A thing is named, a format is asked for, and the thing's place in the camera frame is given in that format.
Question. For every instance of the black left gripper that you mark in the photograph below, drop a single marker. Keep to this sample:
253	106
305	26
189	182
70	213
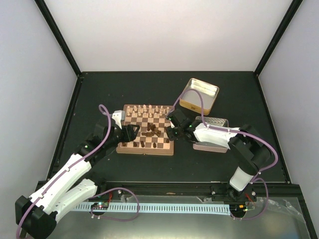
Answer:
129	135

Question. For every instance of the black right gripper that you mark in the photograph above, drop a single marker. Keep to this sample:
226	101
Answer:
171	136

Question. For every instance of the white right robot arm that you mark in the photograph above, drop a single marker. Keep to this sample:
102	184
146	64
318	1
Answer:
250	151

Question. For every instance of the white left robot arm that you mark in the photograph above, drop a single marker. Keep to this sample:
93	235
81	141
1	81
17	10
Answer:
39	214

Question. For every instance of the wooden chess board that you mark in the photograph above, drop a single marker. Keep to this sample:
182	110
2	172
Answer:
163	148

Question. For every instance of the pile of dark pieces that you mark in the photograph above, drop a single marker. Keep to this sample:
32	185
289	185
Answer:
151	131

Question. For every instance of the left controller circuit board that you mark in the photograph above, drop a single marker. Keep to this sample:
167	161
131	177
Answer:
100	206

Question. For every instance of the controller circuit board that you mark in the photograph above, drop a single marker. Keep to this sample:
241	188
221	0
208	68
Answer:
239	208
100	206

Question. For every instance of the right controller circuit board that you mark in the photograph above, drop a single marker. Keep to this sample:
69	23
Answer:
239	208

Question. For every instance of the white rook far left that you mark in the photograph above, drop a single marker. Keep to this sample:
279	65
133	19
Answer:
129	109

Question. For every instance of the gold square tin box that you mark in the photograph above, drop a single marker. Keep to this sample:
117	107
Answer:
199	96

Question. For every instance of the silver patterned tin lid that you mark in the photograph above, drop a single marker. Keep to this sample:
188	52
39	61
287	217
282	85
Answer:
212	141

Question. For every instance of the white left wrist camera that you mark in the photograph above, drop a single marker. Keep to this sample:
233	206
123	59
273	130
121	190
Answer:
118	116

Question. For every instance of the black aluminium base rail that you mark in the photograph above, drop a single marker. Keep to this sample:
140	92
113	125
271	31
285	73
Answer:
221	192

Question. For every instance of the white slotted cable duct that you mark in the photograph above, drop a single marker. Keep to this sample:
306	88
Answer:
214	209

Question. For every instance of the left black frame post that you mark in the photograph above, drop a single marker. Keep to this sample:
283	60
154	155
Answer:
42	6

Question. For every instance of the black frame post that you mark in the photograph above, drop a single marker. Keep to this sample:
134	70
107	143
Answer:
285	22
42	6

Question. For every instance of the right black frame post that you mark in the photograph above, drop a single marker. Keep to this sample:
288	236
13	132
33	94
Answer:
285	22

